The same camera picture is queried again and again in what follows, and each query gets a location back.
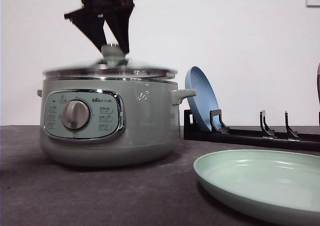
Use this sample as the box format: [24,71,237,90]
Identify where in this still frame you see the pink plate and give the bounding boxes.
[316,61,320,104]

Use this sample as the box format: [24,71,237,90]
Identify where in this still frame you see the glass lid with green knob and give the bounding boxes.
[43,44,177,79]

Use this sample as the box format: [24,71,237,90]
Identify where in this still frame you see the green electric steamer pot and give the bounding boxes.
[37,78,197,167]

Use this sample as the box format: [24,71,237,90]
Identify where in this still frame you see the blue plate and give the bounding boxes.
[185,66,221,131]

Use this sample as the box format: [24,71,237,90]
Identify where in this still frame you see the black dish rack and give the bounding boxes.
[183,109,320,152]

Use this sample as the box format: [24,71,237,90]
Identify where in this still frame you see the green plate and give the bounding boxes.
[193,149,320,226]

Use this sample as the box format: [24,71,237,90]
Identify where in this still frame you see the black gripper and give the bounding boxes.
[64,0,135,55]

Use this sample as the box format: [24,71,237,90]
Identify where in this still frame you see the grey table cloth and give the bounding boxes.
[0,125,320,226]

